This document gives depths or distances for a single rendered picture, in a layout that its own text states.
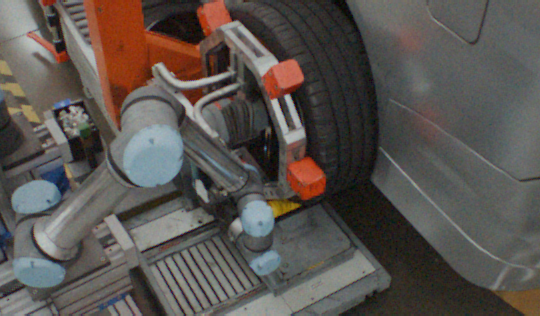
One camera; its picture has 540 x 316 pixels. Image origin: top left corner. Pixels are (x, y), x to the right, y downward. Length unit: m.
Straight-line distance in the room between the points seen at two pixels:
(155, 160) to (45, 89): 2.43
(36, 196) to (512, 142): 1.09
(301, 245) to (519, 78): 1.32
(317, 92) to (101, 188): 0.67
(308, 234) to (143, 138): 1.34
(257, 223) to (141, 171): 0.36
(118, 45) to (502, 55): 1.34
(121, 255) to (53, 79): 2.05
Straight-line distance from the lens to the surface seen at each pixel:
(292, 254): 2.41
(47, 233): 1.46
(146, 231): 2.70
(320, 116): 1.73
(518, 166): 1.44
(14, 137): 2.06
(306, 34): 1.78
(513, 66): 1.34
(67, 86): 3.62
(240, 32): 1.88
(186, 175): 2.46
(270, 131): 2.08
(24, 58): 3.92
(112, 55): 2.26
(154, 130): 1.24
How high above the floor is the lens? 2.16
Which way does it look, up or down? 45 degrees down
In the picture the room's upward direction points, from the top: 1 degrees clockwise
